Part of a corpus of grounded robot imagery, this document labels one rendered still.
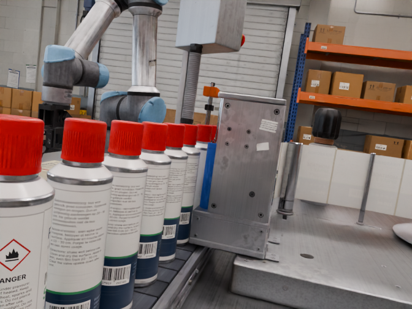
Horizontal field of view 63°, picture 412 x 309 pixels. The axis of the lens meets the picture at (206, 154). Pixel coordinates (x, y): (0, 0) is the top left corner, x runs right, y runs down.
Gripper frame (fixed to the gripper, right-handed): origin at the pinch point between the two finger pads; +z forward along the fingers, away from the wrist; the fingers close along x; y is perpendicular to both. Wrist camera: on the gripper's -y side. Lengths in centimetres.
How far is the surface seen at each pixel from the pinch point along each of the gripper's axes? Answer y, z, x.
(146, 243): 49, -7, 44
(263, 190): 33, -12, 58
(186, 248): 35, 0, 47
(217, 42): 2, -41, 42
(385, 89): -391, -80, 207
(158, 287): 49, -1, 46
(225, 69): -453, -90, -13
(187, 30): -5, -44, 33
